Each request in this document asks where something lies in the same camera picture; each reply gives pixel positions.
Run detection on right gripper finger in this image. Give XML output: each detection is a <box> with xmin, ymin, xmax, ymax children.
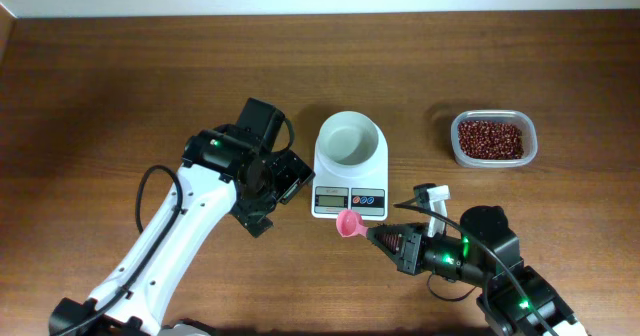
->
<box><xmin>371</xmin><ymin>237</ymin><xmax>406</xmax><ymax>271</ymax></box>
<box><xmin>366</xmin><ymin>224</ymin><xmax>413</xmax><ymax>246</ymax></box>

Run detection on pink measuring scoop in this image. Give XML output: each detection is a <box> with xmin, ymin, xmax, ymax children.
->
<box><xmin>336</xmin><ymin>209</ymin><xmax>368</xmax><ymax>238</ymax></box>

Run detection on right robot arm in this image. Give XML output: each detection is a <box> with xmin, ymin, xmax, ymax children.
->
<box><xmin>365</xmin><ymin>203</ymin><xmax>589</xmax><ymax>336</ymax></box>

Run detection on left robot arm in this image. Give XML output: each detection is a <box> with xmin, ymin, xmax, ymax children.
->
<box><xmin>49</xmin><ymin>98</ymin><xmax>314</xmax><ymax>335</ymax></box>

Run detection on white digital kitchen scale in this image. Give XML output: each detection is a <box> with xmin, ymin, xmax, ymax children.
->
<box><xmin>311</xmin><ymin>127</ymin><xmax>389</xmax><ymax>221</ymax></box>

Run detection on white round bowl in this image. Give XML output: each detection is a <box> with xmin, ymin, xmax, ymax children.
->
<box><xmin>316</xmin><ymin>111</ymin><xmax>380</xmax><ymax>166</ymax></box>

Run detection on red beans in container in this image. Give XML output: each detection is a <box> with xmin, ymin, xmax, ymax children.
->
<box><xmin>457</xmin><ymin>121</ymin><xmax>524</xmax><ymax>160</ymax></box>

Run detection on clear plastic bean container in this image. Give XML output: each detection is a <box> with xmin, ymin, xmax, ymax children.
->
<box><xmin>450</xmin><ymin>110</ymin><xmax>538</xmax><ymax>168</ymax></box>

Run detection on right black cable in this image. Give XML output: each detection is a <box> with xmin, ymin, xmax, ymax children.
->
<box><xmin>392</xmin><ymin>201</ymin><xmax>561</xmax><ymax>336</ymax></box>

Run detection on black cable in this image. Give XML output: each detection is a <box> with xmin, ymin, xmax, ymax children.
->
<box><xmin>392</xmin><ymin>201</ymin><xmax>561</xmax><ymax>336</ymax></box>
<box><xmin>49</xmin><ymin>164</ymin><xmax>184</xmax><ymax>336</ymax></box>

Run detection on left black cable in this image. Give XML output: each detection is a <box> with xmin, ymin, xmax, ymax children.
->
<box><xmin>49</xmin><ymin>164</ymin><xmax>184</xmax><ymax>336</ymax></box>

